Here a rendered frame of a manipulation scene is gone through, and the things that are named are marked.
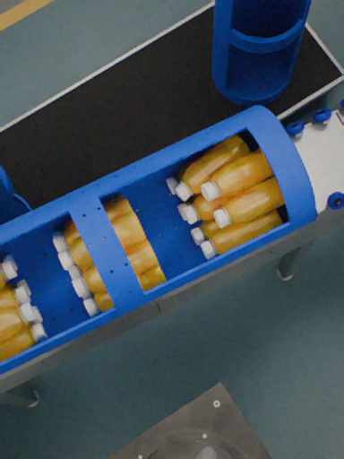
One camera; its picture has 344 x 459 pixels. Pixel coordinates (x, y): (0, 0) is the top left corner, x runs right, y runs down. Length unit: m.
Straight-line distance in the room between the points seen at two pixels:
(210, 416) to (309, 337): 1.17
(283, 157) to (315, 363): 1.29
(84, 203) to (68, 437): 1.31
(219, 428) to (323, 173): 0.67
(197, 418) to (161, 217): 0.48
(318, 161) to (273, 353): 1.00
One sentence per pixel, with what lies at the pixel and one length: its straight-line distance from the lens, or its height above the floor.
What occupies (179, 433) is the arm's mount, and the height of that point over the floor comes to 1.07.
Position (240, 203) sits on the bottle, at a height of 1.13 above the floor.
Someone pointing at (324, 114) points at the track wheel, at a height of 0.98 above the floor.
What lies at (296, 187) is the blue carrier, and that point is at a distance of 1.62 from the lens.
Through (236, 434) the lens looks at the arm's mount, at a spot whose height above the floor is 1.08.
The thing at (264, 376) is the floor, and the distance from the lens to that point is 2.75.
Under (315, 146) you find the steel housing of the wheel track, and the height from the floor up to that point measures 0.93.
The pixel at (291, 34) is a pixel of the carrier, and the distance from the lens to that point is 2.43.
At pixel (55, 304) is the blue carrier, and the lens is 1.82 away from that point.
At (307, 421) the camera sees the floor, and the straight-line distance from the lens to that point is 2.76.
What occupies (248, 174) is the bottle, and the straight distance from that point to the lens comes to 1.67.
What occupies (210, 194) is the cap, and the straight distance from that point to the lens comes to 1.65.
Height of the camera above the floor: 2.73
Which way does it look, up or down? 75 degrees down
